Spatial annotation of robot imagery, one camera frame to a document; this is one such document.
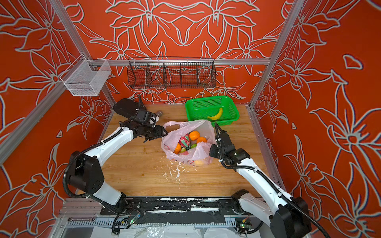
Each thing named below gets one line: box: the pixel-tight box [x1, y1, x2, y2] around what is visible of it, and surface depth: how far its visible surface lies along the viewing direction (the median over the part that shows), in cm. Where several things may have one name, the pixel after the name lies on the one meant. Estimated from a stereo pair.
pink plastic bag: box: [160, 119, 218, 166], surface depth 86 cm
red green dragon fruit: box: [178, 133, 191, 151], surface depth 92 cm
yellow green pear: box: [194, 159, 204, 167], surface depth 85 cm
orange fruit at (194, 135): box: [189, 130, 200, 141], surface depth 95 cm
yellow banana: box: [207, 107, 223, 121], surface depth 112 cm
